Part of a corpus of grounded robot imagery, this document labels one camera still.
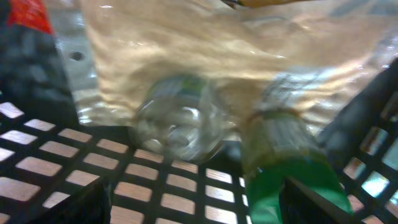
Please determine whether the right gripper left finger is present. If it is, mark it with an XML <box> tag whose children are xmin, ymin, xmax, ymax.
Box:
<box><xmin>29</xmin><ymin>177</ymin><xmax>111</xmax><ymax>224</ymax></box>

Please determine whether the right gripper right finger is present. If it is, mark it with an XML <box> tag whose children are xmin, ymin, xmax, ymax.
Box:
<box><xmin>279</xmin><ymin>177</ymin><xmax>359</xmax><ymax>224</ymax></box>

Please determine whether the green lid glass jar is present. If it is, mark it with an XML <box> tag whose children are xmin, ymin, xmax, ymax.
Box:
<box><xmin>241</xmin><ymin>110</ymin><xmax>353</xmax><ymax>223</ymax></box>

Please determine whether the grey plastic shopping basket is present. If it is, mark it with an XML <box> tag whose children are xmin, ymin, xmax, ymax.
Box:
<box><xmin>1</xmin><ymin>63</ymin><xmax>397</xmax><ymax>223</ymax></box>

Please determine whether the small tin can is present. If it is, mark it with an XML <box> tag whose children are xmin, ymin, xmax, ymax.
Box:
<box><xmin>129</xmin><ymin>74</ymin><xmax>227</xmax><ymax>164</ymax></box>

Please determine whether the clear bag of grains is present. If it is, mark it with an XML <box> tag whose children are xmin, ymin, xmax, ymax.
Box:
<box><xmin>46</xmin><ymin>0</ymin><xmax>398</xmax><ymax>138</ymax></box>

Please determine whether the orange spaghetti packet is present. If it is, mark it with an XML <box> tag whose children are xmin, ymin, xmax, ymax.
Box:
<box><xmin>7</xmin><ymin>0</ymin><xmax>53</xmax><ymax>35</ymax></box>

